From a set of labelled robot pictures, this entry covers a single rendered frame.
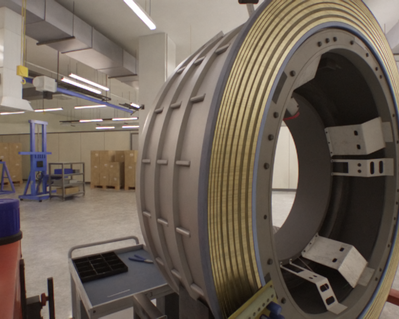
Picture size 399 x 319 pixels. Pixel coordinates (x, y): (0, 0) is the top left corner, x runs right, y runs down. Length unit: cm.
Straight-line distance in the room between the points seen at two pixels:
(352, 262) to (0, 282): 134
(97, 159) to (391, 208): 914
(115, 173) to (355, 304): 868
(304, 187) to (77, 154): 1084
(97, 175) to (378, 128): 914
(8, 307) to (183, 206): 42
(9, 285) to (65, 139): 1161
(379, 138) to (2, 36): 490
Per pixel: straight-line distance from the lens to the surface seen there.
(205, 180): 51
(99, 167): 973
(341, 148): 156
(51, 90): 663
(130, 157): 900
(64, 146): 1231
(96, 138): 1122
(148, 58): 662
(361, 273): 146
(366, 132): 149
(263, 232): 68
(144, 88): 644
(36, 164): 801
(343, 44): 109
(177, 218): 70
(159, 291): 123
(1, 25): 511
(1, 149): 1246
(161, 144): 79
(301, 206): 163
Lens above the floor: 127
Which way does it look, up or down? 1 degrees down
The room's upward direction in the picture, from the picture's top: straight up
